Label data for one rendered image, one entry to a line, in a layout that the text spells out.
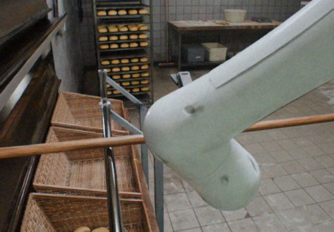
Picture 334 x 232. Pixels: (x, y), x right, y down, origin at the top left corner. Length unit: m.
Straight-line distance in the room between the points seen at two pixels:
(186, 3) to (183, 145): 5.66
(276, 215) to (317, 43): 2.18
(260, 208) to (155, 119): 2.16
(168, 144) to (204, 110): 0.06
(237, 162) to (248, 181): 0.04
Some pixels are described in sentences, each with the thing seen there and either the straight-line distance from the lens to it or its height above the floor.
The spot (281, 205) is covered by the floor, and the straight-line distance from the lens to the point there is 2.59.
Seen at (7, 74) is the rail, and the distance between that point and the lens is 0.78.
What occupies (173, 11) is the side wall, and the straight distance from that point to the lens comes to 5.94.
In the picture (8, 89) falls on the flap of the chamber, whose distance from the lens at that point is 0.75.
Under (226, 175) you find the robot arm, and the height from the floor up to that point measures 1.38.
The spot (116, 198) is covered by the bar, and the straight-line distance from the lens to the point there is 0.72.
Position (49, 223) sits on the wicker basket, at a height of 0.68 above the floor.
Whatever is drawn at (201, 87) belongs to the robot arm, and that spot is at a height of 1.51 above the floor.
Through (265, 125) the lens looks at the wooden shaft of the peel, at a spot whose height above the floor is 1.20.
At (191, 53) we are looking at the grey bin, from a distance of 5.45.
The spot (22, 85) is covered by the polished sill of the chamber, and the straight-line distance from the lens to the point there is 1.55.
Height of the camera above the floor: 1.64
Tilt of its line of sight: 23 degrees down
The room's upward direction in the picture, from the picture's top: straight up
